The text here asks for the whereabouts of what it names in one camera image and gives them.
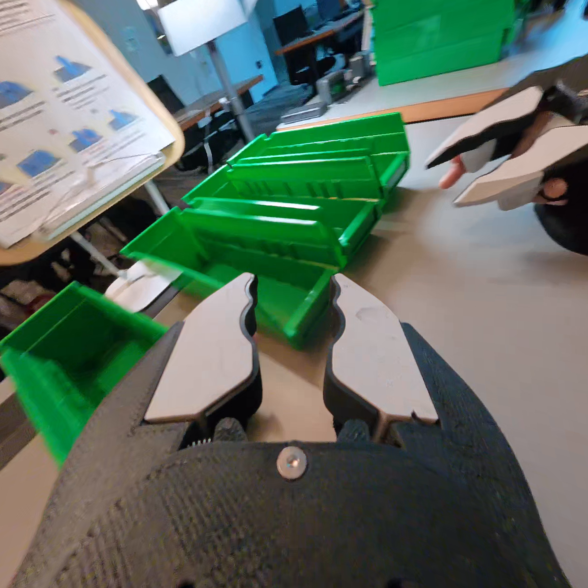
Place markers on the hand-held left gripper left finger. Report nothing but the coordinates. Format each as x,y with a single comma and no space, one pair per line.
206,367

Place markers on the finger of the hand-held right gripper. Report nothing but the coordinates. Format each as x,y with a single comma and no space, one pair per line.
528,170
496,110

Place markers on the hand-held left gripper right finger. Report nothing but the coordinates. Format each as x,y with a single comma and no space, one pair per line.
381,367

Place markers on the green plastic bin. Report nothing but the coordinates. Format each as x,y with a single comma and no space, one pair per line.
395,170
69,358
360,225
257,239

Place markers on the brown office desk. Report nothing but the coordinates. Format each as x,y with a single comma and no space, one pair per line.
321,34

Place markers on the wood-edged white table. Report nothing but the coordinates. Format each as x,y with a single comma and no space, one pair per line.
436,92

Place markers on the stack of green bins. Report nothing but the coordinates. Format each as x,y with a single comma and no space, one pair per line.
436,46

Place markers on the white board stand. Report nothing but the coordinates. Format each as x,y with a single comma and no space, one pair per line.
138,285

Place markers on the grey device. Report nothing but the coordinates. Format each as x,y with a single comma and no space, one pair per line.
357,66
330,85

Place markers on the clear page holder bar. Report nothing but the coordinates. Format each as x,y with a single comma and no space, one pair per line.
105,193

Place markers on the grey metal pole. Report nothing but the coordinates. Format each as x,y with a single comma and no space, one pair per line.
229,92

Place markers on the white instruction sheet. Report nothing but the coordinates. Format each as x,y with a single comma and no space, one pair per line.
69,115

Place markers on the white sign panel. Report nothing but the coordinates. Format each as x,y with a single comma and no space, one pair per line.
202,23

